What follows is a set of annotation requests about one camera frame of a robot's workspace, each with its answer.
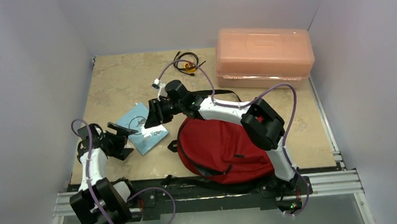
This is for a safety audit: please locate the light blue notebook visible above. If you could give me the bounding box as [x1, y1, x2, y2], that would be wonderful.
[117, 103, 169, 155]

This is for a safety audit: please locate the red student backpack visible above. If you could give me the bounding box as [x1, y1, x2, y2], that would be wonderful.
[154, 83, 286, 200]

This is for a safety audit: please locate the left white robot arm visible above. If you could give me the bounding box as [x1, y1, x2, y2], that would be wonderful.
[69, 122, 138, 224]

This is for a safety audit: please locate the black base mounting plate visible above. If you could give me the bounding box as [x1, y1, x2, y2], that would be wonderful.
[125, 175, 313, 224]

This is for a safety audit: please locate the translucent orange plastic box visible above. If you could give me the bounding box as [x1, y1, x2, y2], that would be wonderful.
[215, 28, 315, 88]

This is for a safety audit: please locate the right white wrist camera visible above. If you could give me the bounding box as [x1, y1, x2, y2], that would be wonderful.
[152, 78, 167, 100]

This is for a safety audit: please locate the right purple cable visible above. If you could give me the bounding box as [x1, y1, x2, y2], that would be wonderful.
[157, 50, 314, 224]

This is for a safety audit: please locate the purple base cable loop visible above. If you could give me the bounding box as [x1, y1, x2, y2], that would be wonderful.
[114, 186, 178, 224]

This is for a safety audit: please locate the black cable with orange tag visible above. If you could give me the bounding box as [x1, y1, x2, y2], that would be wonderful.
[172, 49, 208, 78]

